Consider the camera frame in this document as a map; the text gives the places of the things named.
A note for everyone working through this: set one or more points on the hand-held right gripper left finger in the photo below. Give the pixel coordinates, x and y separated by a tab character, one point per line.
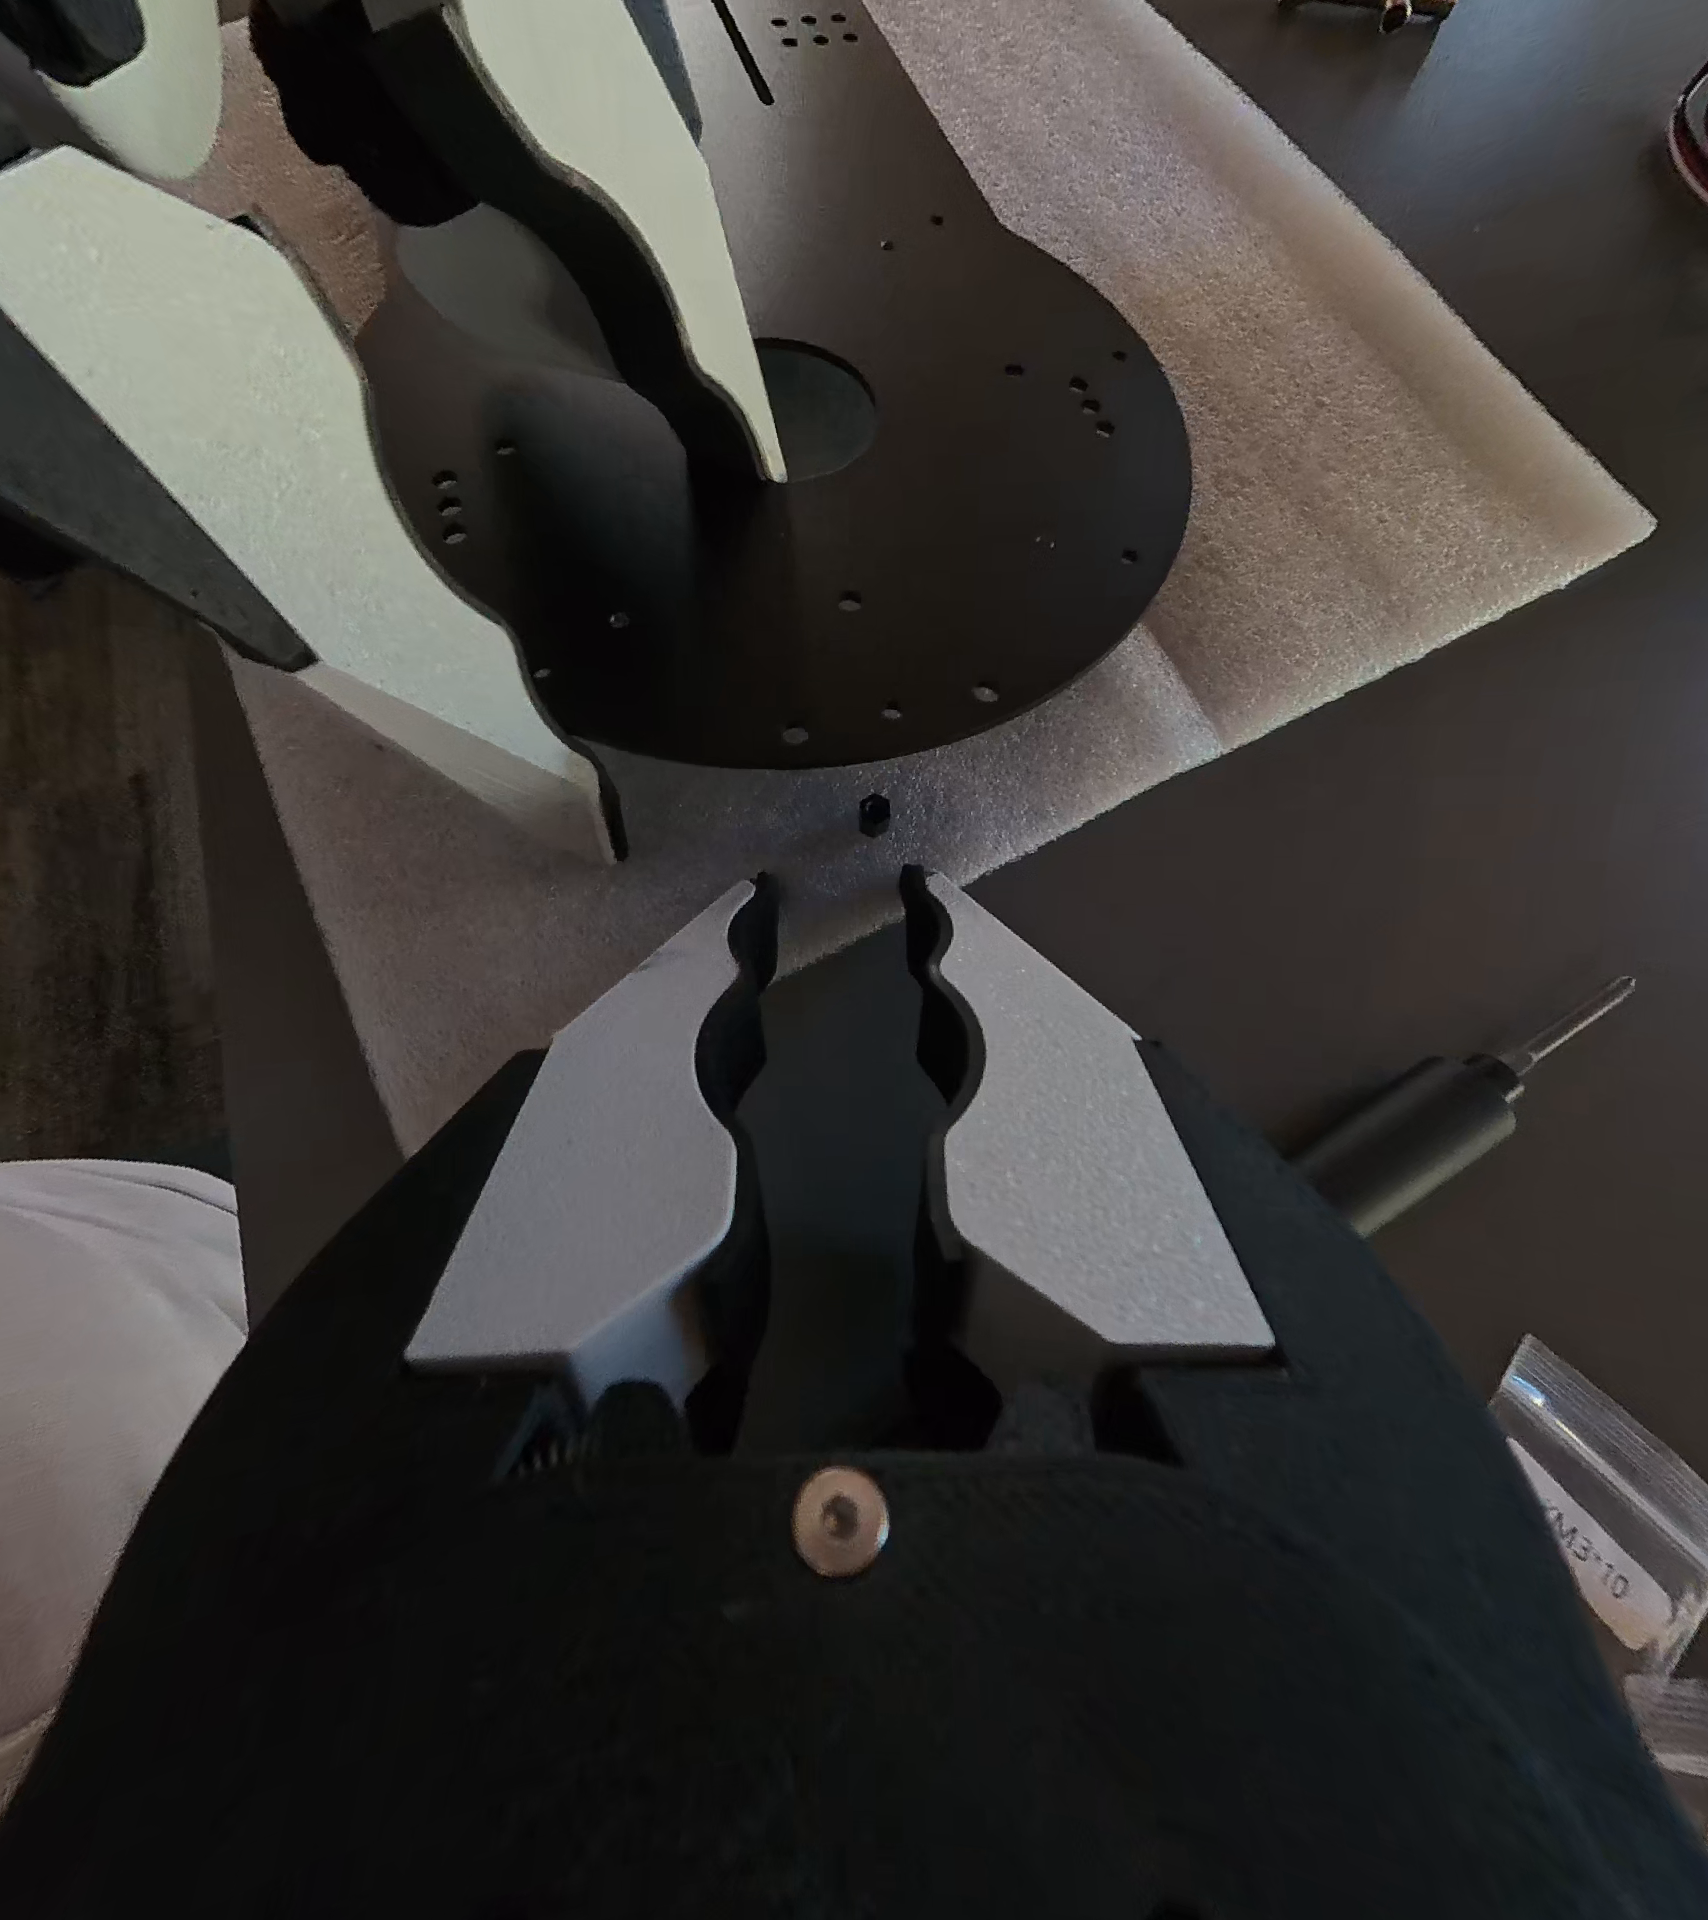
598	1201

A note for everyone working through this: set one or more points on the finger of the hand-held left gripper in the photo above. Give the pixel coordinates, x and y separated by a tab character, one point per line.
194	404
615	150

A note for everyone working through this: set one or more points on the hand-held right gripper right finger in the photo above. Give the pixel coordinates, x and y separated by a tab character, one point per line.
1095	1185

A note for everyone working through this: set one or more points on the black metal plate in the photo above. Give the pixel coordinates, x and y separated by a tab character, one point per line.
945	570

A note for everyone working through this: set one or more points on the dark desk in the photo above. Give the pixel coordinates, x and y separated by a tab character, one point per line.
1394	824

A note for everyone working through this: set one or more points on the black screwdriver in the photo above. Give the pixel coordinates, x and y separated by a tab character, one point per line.
1408	1125

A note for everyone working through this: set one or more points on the person's white clothing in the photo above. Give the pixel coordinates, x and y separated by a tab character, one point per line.
28	1501

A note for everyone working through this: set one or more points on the white foam sheet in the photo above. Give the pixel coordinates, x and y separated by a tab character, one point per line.
1319	421

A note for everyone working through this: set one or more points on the metal cross wrench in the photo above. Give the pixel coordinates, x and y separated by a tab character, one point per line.
1372	8

